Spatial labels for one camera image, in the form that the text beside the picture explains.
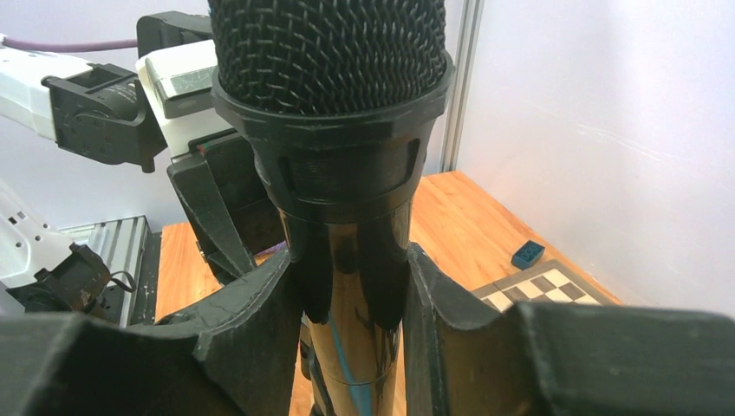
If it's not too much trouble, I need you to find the purple glitter microphone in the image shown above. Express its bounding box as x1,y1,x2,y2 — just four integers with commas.
255,241,287,257

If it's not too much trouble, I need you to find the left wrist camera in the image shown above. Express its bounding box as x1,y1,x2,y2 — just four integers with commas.
135,40,231,158

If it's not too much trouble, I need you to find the black microphone orange end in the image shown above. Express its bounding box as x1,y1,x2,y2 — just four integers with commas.
209,1,452,415

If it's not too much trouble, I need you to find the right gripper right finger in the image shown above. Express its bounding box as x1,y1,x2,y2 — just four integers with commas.
403,244,734,415

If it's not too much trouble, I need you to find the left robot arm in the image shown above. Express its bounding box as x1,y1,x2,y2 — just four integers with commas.
1,11,284,327

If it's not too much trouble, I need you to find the blue toy brick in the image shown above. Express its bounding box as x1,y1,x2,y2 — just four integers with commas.
511,240,545,270

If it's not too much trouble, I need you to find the chessboard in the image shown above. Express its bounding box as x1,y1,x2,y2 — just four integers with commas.
472,260,616,312

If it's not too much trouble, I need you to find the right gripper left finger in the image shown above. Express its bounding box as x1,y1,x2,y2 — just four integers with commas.
1,250,302,415

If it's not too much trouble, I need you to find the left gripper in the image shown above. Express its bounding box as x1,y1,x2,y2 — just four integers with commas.
167,132,285,283

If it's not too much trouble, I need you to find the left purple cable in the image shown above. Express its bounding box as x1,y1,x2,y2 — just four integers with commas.
0,34,140,54

